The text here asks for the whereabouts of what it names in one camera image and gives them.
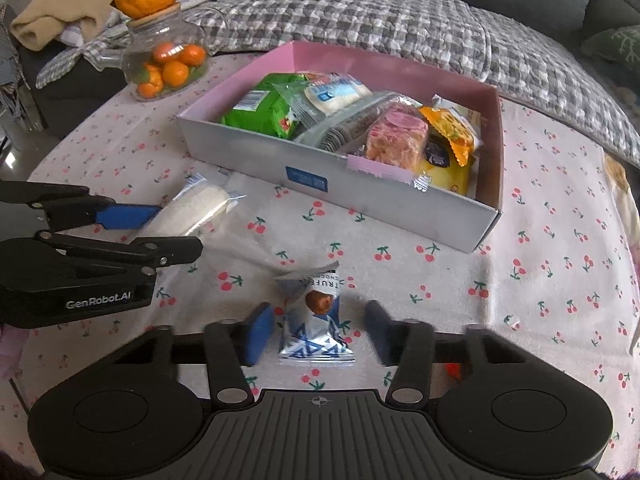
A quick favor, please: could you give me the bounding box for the orange white biscuit pack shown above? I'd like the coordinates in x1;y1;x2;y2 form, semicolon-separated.
432;94;482;150

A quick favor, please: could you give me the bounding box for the green snack pack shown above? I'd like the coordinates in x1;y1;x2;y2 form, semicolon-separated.
219;73;306;139

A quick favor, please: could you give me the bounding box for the blue white truffle pack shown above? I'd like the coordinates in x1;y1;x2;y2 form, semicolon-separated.
276;261;355;364

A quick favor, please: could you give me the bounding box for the cherry print tablecloth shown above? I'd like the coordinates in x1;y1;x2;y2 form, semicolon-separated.
0;52;640;478

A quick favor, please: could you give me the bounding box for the clear white cracker pack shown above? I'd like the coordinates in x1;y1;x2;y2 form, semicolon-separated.
137;174;245;238

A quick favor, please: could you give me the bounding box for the silver long snack pack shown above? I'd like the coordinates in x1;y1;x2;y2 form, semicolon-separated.
294;91;400;153

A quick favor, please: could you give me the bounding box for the beige cloth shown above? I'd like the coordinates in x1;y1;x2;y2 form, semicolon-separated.
10;0;113;51

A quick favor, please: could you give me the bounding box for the glass jar with tangerines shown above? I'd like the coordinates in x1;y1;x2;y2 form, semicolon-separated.
98;3;230;102

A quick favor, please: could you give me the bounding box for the grey checkered blanket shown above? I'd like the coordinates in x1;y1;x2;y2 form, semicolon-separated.
34;0;640;168

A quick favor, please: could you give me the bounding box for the yellow orange biscuit pack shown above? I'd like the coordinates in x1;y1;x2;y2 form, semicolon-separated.
419;106;480;167

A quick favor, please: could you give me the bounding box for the pink nougat snack pack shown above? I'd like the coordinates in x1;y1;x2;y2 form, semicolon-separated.
346;103;428;184

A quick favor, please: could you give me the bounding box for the pink and white box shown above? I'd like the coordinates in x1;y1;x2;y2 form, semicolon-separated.
178;41;503;254

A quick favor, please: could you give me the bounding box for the green embroidered pillow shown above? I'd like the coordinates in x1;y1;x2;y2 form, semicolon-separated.
582;25;640;72

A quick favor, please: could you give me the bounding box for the white blue bread pack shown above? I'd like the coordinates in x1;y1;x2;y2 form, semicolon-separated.
273;73;372;128

